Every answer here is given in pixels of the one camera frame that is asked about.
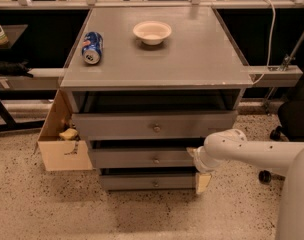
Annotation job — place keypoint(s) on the white bowl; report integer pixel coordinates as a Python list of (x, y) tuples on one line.
[(152, 32)]

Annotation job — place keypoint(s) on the black office chair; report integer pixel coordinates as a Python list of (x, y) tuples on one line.
[(287, 139)]

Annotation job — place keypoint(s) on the black cloth bundle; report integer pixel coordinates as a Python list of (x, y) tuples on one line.
[(14, 69)]

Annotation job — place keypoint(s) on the black side shelf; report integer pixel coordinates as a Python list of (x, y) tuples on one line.
[(13, 33)]

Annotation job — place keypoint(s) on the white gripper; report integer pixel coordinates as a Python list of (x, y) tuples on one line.
[(201, 159)]

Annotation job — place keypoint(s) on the blue soda can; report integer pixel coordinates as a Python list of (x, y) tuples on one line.
[(92, 48)]

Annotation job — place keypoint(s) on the grey drawer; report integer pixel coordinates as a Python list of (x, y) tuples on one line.
[(152, 125), (143, 153), (115, 179)]

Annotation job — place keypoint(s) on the grey drawer cabinet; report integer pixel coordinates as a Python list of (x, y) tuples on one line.
[(151, 100)]

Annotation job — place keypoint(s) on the grey bottom drawer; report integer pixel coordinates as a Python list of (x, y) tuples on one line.
[(115, 179)]

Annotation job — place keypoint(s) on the metal rail frame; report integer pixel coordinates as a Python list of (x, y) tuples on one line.
[(152, 4)]

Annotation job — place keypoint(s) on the open cardboard box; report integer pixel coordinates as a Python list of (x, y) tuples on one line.
[(58, 154)]

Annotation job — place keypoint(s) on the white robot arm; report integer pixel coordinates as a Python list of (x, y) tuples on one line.
[(233, 145)]

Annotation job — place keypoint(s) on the yellow item in box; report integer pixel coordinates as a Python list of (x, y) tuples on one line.
[(69, 134)]

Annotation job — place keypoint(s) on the grey top drawer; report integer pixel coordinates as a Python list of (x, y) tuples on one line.
[(152, 125)]

